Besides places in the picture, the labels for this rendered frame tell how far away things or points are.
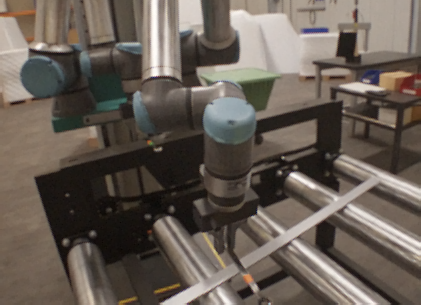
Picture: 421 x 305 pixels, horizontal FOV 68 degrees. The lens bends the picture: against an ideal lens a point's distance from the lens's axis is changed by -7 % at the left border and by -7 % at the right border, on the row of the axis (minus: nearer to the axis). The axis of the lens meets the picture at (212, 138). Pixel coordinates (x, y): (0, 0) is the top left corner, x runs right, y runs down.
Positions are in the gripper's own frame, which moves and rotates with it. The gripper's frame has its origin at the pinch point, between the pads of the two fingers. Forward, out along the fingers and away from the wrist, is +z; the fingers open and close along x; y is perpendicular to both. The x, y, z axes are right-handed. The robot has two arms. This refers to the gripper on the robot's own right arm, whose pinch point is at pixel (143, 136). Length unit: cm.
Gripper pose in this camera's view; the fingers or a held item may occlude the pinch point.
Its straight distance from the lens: 125.2
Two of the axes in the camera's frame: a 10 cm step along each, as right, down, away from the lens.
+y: -4.6, -2.8, 8.4
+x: -8.8, 2.3, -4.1
